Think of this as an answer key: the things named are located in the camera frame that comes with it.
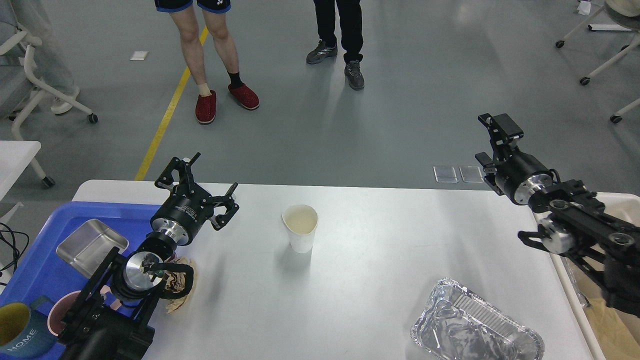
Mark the cream plastic bin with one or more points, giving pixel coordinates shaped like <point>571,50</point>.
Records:
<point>610,334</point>

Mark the aluminium foil tray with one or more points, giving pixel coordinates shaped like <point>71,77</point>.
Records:
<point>457,324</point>

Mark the white chair base right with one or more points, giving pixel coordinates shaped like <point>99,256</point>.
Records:
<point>604,37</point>

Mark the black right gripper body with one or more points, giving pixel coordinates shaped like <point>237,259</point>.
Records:
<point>520,176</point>

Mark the pink HOME mug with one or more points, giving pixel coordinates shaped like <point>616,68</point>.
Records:
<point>65,303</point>

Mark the stainless steel tray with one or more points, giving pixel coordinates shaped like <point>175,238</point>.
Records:
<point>87,246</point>

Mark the crumpled brown paper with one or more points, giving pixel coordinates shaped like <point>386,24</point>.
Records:
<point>176,282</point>

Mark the white paper cup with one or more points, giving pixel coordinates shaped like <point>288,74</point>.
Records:
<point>301,222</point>

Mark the person in grey trousers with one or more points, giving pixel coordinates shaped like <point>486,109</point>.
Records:
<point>31,16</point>

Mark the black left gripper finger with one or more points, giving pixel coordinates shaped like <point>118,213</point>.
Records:
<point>210,203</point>
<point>177,177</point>

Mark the blue HOME mug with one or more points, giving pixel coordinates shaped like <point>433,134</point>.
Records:
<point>24,332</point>

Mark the white side table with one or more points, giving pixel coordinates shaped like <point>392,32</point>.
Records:
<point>15,157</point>

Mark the person in black trousers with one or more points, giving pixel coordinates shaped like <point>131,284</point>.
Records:
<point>352,41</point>

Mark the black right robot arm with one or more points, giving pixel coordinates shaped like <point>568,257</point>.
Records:
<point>574,223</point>

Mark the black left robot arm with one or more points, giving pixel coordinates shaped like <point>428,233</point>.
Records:
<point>109,319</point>

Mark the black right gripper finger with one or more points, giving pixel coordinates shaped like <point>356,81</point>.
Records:
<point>504,134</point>
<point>489,170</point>

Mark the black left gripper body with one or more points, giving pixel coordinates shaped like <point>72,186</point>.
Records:
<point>180,218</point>

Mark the white wheeled chair left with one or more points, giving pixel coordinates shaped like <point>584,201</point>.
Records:
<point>23,36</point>

